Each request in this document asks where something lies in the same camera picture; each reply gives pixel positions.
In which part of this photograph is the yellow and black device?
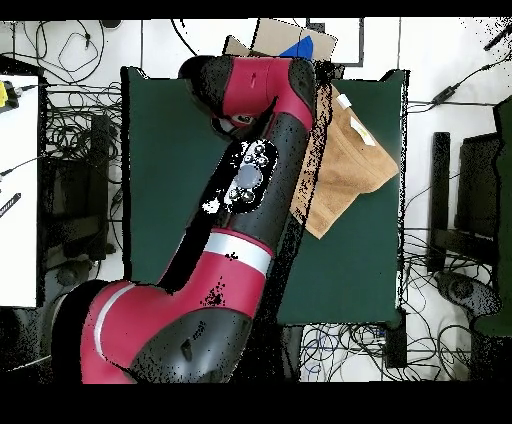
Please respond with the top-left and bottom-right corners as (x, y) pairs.
(0, 79), (20, 115)

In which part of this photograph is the dark green table cloth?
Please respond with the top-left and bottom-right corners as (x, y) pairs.
(120, 65), (409, 326)

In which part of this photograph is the black power adapter with cable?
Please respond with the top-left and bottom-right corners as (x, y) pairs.
(406, 51), (512, 115)

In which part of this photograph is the black equipment stand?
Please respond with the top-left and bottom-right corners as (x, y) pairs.
(39, 113), (117, 261)
(425, 131), (501, 273)

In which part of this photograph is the white desk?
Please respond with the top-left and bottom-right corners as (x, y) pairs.
(0, 73), (41, 309)

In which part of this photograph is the black power strip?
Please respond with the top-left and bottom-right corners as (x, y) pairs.
(384, 307), (408, 369)

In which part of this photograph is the blue cloth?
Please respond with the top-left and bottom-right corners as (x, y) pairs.
(279, 35), (315, 60)

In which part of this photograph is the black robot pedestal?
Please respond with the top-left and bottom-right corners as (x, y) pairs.
(275, 324), (307, 383)

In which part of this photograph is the grey looped cable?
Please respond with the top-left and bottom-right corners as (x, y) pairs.
(35, 19), (106, 85)

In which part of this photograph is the brown cardboard box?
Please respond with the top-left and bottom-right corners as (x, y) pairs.
(223, 17), (339, 61)

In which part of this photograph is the orange terry towel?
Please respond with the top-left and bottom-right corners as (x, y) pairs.
(289, 85), (401, 240)

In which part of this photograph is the black cable tangle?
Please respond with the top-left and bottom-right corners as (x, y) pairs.
(299, 227), (497, 381)
(39, 79), (123, 169)

